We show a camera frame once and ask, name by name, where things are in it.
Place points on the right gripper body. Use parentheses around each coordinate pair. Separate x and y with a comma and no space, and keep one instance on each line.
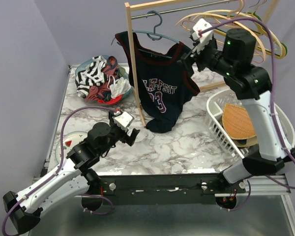
(209,56)

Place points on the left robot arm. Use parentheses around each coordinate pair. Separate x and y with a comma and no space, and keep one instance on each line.
(71,177)

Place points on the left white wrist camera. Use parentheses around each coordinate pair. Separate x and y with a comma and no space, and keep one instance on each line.
(123,120)

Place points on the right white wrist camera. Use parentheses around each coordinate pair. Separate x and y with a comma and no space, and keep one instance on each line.
(199,38)

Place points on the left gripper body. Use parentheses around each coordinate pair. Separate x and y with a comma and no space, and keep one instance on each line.
(116,133)

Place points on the green yellow hanger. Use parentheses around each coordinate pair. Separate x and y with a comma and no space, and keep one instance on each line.
(273,37)

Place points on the wicker woven hat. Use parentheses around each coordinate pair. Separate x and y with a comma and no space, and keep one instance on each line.
(238,125)

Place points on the watermelon pattern plate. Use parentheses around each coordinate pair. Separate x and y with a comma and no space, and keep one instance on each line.
(69,141)

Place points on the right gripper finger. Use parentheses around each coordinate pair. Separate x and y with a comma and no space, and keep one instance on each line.
(188,56)
(187,67)

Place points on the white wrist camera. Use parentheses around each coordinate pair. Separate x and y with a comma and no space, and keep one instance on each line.
(199,38)
(123,120)

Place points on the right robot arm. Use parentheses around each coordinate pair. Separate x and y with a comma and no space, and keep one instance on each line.
(254,88)

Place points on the wooden clothes rack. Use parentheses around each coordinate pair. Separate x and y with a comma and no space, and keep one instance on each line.
(161,3)

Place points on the blue plastic hanger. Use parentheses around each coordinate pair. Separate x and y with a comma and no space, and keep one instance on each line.
(154,36)

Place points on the navy maroon tank top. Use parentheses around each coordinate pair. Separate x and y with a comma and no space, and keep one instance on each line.
(163,85)

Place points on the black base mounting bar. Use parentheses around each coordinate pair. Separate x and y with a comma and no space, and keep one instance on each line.
(164,189)

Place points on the aluminium frame rail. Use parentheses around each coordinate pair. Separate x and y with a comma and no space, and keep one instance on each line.
(260,186)

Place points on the black white striped shirt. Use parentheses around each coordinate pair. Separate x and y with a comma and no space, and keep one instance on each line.
(91,75)

